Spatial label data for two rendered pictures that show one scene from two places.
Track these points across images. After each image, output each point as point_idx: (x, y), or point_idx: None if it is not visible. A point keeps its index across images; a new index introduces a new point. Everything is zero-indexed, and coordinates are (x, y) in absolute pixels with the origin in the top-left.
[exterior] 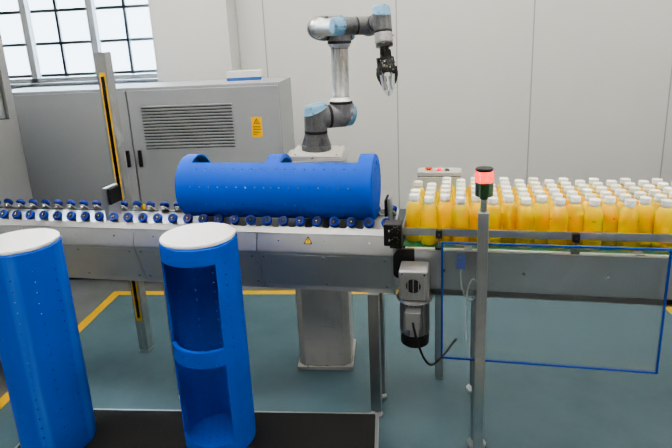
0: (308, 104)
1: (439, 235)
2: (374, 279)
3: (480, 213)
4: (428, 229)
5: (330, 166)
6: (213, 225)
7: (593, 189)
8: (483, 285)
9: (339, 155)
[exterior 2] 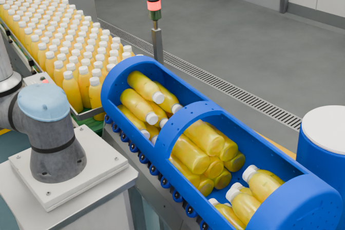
0: (40, 102)
1: None
2: None
3: (160, 29)
4: None
5: (175, 74)
6: (319, 135)
7: (43, 30)
8: None
9: (79, 127)
